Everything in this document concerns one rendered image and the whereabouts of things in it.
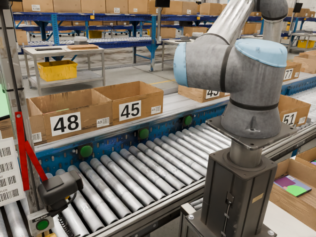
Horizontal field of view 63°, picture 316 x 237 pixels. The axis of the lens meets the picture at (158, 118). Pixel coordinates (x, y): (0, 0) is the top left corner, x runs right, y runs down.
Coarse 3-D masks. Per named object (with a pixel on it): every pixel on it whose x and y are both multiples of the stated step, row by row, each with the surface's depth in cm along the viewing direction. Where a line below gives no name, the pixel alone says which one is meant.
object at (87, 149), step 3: (84, 147) 143; (87, 147) 144; (90, 147) 145; (81, 150) 142; (84, 150) 143; (87, 150) 144; (90, 150) 146; (81, 153) 143; (84, 153) 144; (87, 153) 145; (90, 153) 146; (84, 156) 145; (87, 156) 146
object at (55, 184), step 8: (56, 176) 78; (64, 176) 78; (72, 176) 78; (40, 184) 76; (48, 184) 75; (56, 184) 74; (64, 184) 75; (72, 184) 76; (80, 184) 78; (40, 192) 73; (48, 192) 73; (56, 192) 74; (64, 192) 75; (72, 192) 77; (48, 200) 73; (56, 200) 75; (64, 200) 78; (56, 208) 77; (64, 208) 78
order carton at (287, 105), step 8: (280, 96) 222; (288, 96) 216; (280, 104) 223; (288, 104) 217; (296, 104) 211; (304, 104) 205; (280, 112) 182; (288, 112) 187; (304, 112) 199; (296, 120) 197
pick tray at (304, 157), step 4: (312, 148) 150; (304, 152) 146; (308, 152) 149; (312, 152) 151; (296, 156) 141; (300, 156) 145; (304, 156) 147; (308, 156) 150; (312, 156) 153; (296, 160) 141; (300, 160) 139; (304, 160) 138; (308, 160) 152; (304, 164) 138; (308, 164) 136; (312, 164) 134
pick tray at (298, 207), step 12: (288, 168) 141; (300, 168) 135; (312, 168) 130; (300, 180) 136; (312, 180) 131; (276, 192) 117; (288, 192) 112; (312, 192) 127; (276, 204) 119; (288, 204) 113; (300, 204) 109; (312, 204) 119; (300, 216) 110; (312, 216) 105; (312, 228) 106
